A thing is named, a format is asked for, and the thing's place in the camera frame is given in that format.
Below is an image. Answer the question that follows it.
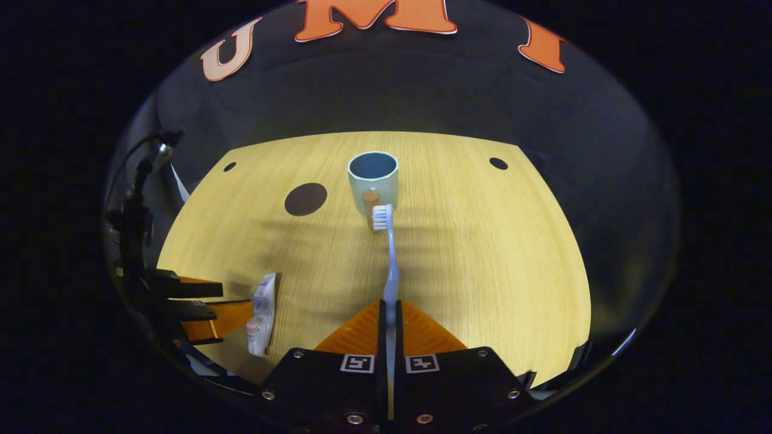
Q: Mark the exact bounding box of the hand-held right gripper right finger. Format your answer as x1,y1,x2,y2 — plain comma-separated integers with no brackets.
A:
392,300,537,432

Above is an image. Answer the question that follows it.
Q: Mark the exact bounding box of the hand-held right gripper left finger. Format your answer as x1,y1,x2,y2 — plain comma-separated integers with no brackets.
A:
259,300,390,434

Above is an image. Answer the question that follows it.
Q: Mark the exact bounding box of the white toothpaste tube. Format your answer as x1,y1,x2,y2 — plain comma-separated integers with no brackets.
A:
246,273,277,357

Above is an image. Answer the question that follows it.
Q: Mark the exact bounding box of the white and blue toothbrush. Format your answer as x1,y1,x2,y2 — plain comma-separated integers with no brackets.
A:
372,204,400,420

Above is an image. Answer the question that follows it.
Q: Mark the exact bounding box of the dark round coaster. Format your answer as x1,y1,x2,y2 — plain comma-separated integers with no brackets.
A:
284,183,328,216

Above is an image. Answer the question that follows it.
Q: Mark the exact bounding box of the blue cup with wooden handle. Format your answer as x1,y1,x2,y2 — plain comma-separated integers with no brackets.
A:
347,151,400,233

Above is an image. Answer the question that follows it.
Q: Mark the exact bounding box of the white sheet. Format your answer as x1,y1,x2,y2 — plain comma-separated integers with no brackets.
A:
171,164,191,203

